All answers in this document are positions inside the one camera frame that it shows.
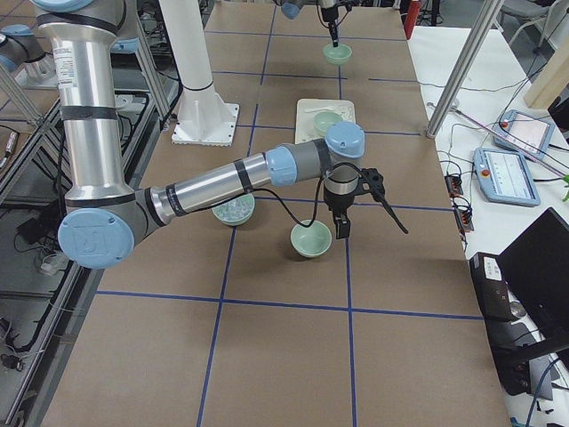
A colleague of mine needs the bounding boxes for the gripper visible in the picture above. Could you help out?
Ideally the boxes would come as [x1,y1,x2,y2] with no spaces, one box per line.
[324,169,359,239]
[319,0,340,47]

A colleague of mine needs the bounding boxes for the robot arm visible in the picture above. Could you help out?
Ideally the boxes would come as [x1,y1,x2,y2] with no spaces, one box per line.
[35,1,365,270]
[276,0,340,47]

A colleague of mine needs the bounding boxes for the white plastic spoon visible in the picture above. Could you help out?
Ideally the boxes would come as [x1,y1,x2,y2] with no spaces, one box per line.
[303,106,339,113]

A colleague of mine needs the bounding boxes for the cream bear tray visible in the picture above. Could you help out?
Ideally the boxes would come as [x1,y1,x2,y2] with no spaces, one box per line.
[295,99,356,144]

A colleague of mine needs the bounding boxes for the green bowl on tray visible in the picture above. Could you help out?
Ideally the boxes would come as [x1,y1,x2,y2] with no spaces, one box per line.
[312,111,343,136]

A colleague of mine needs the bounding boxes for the green bowl with ice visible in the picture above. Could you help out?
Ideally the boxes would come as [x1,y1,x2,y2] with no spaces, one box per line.
[212,194,255,227]

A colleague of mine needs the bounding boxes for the near teach pendant tablet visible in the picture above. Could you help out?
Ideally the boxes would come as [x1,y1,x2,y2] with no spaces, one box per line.
[473,148,541,207]

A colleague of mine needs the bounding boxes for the teach pendant tablet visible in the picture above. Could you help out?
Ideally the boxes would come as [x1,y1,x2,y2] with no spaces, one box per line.
[493,109,554,159]
[473,148,541,207]

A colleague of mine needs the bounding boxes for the black laptop computer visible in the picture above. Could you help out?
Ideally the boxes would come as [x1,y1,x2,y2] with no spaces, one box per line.
[498,207,568,336]

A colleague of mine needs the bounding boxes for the far teach pendant tablet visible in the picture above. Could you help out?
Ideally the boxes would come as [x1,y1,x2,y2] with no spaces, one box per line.
[493,109,554,159]

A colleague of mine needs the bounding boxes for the black box device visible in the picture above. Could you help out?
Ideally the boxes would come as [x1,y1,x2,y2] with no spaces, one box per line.
[469,252,553,400]

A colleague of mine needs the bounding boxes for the reacher grabber stick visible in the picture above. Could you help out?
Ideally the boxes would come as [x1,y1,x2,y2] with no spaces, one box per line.
[450,104,568,182]

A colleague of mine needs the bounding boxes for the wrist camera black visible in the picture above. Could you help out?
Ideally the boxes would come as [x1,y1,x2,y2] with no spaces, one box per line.
[360,168,385,203]

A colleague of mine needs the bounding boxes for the aluminium frame post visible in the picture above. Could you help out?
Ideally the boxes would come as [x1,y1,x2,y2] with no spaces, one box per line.
[426,0,504,139]

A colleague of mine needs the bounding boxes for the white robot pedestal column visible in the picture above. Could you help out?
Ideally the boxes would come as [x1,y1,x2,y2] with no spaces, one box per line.
[159,0,213,92]

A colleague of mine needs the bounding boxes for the white pedestal base plate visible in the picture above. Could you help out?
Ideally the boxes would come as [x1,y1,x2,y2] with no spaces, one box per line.
[172,86,240,147]

